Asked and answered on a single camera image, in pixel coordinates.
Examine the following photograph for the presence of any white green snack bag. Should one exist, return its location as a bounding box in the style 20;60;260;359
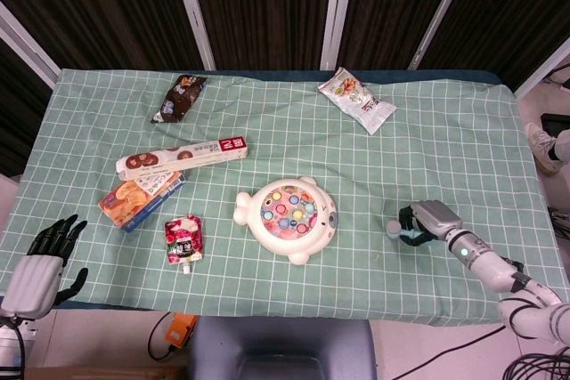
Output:
316;66;398;135

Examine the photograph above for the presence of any dark white-framed partition screen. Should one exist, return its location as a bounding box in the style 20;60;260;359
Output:
0;0;570;176

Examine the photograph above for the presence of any dark blue-grey chair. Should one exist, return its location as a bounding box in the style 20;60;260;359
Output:
186;316;379;380

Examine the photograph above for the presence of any dark brown snack bag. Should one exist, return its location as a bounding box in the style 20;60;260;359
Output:
150;73;209;125

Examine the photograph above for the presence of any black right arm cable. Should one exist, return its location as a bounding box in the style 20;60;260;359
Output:
505;351;570;380

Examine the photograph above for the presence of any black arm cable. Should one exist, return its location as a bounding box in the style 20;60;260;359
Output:
8;319;26;380
505;351;570;380

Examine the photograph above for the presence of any black floor cable loop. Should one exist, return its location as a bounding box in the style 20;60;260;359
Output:
147;311;179;361

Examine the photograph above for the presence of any green checked tablecloth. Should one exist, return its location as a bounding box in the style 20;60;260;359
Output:
0;68;570;326

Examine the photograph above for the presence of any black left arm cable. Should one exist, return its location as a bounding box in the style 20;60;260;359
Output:
8;319;26;380

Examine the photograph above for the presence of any orange blue cracker box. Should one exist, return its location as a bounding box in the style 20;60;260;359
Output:
98;169;187;233

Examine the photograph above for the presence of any red spouted drink pouch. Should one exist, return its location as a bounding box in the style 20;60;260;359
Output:
163;214;206;275

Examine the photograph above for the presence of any orange floor device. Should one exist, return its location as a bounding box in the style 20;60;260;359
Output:
165;311;198;351

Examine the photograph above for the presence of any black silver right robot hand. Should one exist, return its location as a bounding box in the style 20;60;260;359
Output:
397;199;464;248

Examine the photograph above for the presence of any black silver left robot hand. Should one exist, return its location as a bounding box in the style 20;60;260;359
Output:
0;214;89;321

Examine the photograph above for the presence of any brown cardboard box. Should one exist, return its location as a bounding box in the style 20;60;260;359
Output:
26;365;188;380

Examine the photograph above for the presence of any white whack-a-mole toy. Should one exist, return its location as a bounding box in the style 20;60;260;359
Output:
232;176;338;265

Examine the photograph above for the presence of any white sneaker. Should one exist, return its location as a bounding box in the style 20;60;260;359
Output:
524;121;566;175

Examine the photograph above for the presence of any light blue toy hammer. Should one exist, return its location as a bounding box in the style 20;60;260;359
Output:
385;218;428;241

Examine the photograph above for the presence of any long white cookie box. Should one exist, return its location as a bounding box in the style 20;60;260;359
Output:
115;134;248;180

